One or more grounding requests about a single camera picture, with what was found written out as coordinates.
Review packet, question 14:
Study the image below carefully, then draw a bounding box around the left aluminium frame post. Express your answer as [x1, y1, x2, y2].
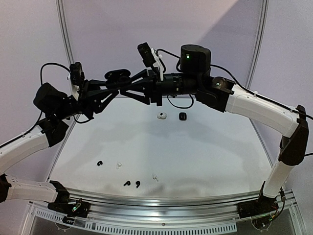
[56, 0, 74, 65]

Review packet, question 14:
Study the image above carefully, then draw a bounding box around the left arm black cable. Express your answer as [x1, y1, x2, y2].
[0, 63, 91, 147]

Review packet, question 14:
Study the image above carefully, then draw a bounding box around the front aluminium rail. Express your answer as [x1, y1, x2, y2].
[69, 189, 269, 223]

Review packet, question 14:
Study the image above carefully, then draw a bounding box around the small black charging case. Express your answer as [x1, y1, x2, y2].
[179, 112, 187, 121]

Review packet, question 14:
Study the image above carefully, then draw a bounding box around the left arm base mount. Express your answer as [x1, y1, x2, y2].
[47, 198, 91, 225]

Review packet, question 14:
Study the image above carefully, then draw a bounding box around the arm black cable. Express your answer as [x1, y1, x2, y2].
[0, 63, 91, 147]
[155, 48, 313, 157]

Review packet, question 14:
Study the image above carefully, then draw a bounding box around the right aluminium frame post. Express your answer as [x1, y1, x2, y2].
[246, 0, 269, 88]

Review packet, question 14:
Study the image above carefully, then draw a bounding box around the large black charging case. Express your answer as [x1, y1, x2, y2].
[104, 69, 131, 89]

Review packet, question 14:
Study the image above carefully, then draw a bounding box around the perforated metal cable tray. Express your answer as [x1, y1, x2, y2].
[29, 209, 238, 235]

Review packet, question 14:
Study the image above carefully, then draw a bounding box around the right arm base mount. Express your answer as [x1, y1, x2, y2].
[237, 194, 285, 219]

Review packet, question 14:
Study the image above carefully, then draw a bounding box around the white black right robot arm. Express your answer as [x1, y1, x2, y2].
[120, 43, 309, 213]

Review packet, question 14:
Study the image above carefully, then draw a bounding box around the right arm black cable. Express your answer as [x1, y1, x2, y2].
[155, 48, 313, 157]

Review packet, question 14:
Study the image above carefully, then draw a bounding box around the white earbud charging case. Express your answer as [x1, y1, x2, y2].
[157, 112, 167, 119]

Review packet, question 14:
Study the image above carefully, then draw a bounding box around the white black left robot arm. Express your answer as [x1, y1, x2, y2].
[0, 80, 119, 212]

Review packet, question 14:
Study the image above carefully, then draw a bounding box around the aluminium frame post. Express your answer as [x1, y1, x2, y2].
[246, 0, 269, 88]
[56, 0, 74, 65]

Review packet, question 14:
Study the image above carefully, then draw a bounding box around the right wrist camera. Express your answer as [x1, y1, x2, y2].
[137, 42, 165, 82]

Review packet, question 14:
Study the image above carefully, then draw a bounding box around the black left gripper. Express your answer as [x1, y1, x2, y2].
[54, 78, 119, 119]

